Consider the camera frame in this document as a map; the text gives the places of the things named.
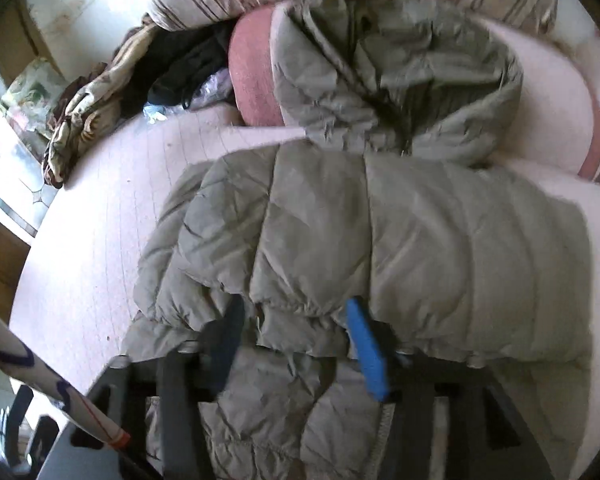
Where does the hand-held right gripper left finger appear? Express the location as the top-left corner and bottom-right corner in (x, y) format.
(72, 295), (248, 480)

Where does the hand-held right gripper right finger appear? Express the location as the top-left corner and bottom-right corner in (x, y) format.
(345, 297), (528, 480)

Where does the olive puffer jacket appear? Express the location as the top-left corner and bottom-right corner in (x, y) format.
(122, 0), (597, 480)

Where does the pink quilted bed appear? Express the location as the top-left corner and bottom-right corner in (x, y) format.
(7, 105), (600, 480)

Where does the clear plastic bag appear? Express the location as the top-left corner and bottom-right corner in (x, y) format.
(142, 66), (237, 122)

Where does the pink bolster cushion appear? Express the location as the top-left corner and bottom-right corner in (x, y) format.
(228, 7), (600, 182)

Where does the black garment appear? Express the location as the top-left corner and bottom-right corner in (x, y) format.
(146, 25), (237, 111)

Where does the brown floral blanket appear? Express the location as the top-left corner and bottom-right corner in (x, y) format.
(42, 24), (157, 189)

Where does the floral cushion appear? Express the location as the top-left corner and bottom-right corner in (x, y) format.
(0, 56), (70, 132)

